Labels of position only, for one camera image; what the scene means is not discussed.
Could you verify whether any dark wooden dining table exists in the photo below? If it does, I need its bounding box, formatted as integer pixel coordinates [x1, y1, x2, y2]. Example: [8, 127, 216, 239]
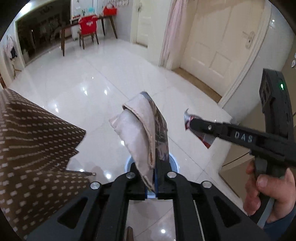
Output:
[61, 15, 118, 56]

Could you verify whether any pink lace curtain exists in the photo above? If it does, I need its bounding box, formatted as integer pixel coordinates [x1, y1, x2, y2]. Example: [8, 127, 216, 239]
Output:
[160, 1, 188, 70]

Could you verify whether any red covered wooden chair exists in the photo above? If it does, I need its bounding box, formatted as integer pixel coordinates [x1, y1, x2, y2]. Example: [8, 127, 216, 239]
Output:
[78, 15, 99, 49]

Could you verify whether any cream panel door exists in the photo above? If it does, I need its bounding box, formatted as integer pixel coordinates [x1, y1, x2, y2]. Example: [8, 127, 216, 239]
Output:
[181, 1, 265, 96]

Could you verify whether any person's right hand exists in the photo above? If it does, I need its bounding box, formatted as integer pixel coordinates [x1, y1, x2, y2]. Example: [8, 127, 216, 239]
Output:
[243, 161, 295, 223]

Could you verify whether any white inner door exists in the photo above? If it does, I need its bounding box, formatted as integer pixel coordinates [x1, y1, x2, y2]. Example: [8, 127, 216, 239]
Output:
[136, 0, 152, 47]

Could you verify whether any light blue trash bin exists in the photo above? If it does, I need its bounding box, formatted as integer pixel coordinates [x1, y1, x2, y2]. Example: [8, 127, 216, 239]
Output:
[124, 152, 179, 200]

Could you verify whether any red silver foil wrapper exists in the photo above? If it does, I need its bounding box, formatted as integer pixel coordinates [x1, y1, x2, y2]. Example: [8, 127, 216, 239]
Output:
[184, 109, 216, 149]

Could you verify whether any clothes rack with garments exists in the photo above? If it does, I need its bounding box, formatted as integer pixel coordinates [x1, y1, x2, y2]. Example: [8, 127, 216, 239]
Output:
[4, 35, 21, 78]

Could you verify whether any brown patterned tablecloth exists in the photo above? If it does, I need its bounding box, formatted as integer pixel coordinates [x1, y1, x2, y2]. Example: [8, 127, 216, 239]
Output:
[1, 88, 90, 240]

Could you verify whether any beige snack wrapper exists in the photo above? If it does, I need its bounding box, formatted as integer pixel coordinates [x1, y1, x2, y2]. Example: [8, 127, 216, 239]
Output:
[109, 91, 169, 193]

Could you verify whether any red gift bag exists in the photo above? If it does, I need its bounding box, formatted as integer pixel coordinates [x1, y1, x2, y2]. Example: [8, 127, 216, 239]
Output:
[102, 3, 117, 16]

